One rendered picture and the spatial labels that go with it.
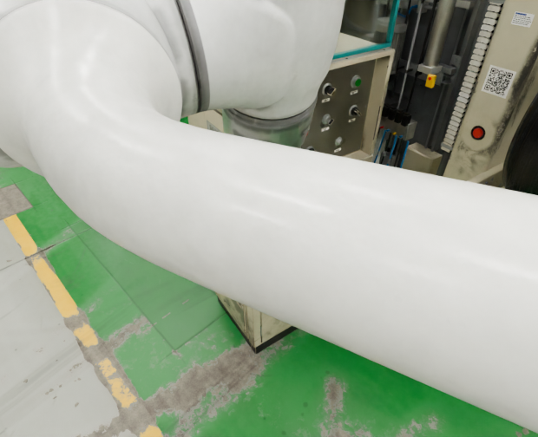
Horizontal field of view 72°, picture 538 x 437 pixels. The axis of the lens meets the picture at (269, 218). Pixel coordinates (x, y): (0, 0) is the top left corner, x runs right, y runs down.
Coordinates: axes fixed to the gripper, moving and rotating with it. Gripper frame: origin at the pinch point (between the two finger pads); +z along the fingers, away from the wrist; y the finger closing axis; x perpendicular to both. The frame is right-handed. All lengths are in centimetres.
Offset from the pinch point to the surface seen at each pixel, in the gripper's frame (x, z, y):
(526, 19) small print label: 85, 1, 40
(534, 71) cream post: 82, 12, 49
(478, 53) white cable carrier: 88, 14, 35
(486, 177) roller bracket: 67, 40, 52
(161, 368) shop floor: -11, 132, -39
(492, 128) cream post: 75, 28, 47
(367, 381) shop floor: 16, 126, 49
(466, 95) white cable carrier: 84, 26, 37
